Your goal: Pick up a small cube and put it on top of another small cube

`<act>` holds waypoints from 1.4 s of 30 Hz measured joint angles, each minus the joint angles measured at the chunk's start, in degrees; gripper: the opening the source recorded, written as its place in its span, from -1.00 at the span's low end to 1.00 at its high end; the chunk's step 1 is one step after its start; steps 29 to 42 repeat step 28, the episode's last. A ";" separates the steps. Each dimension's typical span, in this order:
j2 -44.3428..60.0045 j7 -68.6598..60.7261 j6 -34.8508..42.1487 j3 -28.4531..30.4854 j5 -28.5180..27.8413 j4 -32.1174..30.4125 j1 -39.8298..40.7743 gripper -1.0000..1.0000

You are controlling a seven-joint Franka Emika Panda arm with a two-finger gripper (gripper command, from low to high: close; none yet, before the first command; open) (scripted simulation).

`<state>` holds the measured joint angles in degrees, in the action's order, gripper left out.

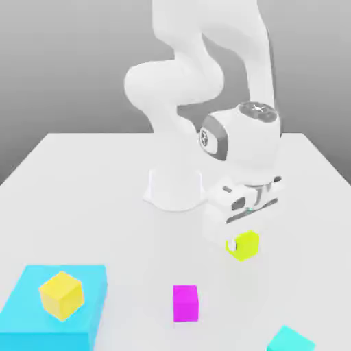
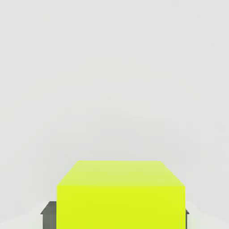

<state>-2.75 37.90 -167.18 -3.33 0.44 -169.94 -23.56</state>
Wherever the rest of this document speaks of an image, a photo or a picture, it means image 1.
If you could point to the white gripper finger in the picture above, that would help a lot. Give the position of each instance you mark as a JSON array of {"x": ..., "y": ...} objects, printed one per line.
[{"x": 232, "y": 244}]

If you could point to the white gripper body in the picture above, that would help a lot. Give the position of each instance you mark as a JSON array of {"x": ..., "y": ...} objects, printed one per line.
[{"x": 216, "y": 227}]

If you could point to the small lime cube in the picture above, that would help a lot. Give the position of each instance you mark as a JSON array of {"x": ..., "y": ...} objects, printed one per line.
[{"x": 246, "y": 245}]

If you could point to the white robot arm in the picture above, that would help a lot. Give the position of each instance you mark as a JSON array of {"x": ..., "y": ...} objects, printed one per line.
[{"x": 175, "y": 82}]

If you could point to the small magenta cube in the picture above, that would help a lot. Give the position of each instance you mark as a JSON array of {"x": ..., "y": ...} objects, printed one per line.
[{"x": 185, "y": 303}]

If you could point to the small turquoise cube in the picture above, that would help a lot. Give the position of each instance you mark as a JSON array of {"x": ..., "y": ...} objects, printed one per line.
[{"x": 290, "y": 341}]

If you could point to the small yellow cube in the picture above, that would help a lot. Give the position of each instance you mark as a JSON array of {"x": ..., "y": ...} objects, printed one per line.
[{"x": 61, "y": 296}]

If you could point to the large cyan box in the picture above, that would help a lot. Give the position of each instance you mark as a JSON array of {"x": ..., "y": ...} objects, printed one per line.
[{"x": 90, "y": 315}]

